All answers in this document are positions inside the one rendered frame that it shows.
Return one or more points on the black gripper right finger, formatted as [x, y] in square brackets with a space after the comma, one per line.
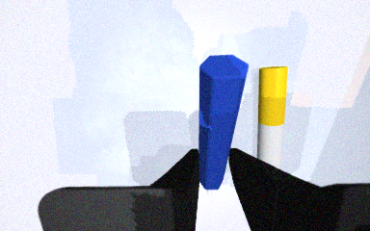
[275, 200]

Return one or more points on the blue stylus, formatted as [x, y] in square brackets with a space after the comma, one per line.
[222, 80]

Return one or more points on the yellow and white cylinder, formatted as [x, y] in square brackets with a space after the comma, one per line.
[271, 113]

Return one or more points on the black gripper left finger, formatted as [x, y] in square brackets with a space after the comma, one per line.
[168, 204]

